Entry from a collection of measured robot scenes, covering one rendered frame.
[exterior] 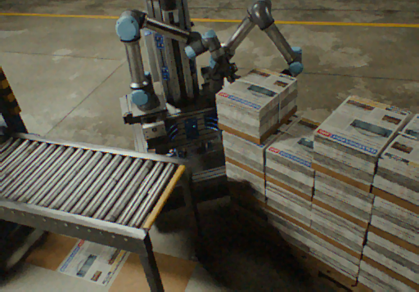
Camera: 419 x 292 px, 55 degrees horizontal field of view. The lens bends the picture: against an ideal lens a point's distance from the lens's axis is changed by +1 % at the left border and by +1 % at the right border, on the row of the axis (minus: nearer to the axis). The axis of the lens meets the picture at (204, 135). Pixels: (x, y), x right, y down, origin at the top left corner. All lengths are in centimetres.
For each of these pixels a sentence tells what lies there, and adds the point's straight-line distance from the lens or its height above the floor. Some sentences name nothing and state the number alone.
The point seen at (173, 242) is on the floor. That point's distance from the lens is 280.
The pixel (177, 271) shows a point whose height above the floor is 0.
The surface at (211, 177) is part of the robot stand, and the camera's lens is 285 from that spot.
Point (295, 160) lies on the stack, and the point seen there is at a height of 83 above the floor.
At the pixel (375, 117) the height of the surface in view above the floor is 107.
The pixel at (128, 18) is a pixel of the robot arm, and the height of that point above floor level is 146.
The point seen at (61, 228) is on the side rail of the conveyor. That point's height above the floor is 73.
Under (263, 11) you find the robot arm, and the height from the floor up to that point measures 133.
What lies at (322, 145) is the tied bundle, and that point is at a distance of 188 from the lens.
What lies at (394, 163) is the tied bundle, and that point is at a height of 105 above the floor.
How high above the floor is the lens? 216
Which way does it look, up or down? 37 degrees down
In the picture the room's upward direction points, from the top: 8 degrees counter-clockwise
